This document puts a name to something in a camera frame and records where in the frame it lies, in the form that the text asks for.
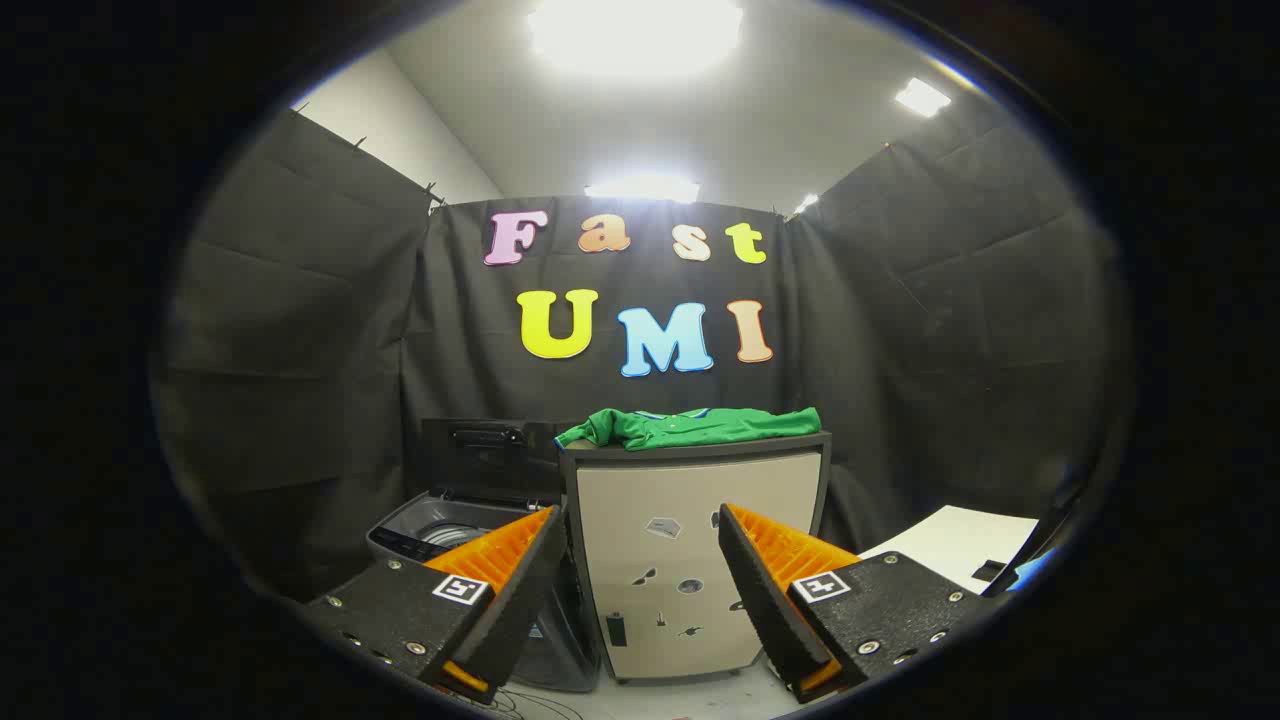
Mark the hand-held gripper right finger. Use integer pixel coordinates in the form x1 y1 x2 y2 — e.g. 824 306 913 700
717 502 991 704

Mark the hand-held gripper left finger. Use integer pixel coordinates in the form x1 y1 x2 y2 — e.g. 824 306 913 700
303 505 571 706

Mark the grey washing machine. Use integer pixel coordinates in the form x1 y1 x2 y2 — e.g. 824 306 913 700
366 490 601 693

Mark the green polo shirt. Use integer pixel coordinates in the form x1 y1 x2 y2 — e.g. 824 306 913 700
555 406 823 452

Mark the white table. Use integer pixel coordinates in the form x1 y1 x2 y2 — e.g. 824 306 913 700
858 505 1041 596

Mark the black backdrop cloth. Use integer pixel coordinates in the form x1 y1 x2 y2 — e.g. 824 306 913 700
150 108 1131 601

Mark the thin dark cable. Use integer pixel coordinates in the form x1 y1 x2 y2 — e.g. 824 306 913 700
495 690 591 720

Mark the beige cabinet with dark frame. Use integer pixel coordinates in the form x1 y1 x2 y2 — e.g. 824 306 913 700
558 432 833 685

